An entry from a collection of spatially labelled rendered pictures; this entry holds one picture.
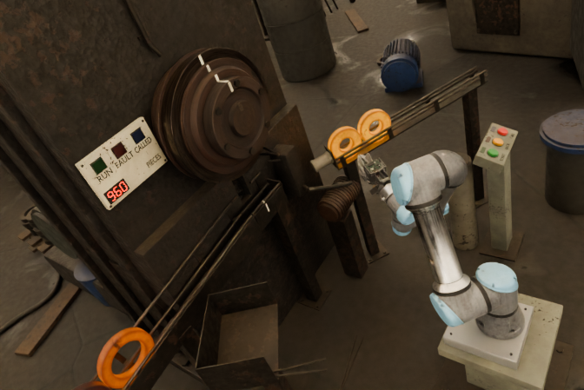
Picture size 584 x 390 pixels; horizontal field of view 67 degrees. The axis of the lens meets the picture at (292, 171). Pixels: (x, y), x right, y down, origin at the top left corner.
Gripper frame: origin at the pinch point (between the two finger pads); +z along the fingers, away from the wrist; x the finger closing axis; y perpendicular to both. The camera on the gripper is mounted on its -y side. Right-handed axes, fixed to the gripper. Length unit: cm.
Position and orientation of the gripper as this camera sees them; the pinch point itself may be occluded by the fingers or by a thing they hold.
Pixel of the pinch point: (361, 158)
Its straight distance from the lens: 183.2
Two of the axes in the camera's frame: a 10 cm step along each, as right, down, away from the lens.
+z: -4.2, -6.7, 6.1
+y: -1.7, -6.0, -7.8
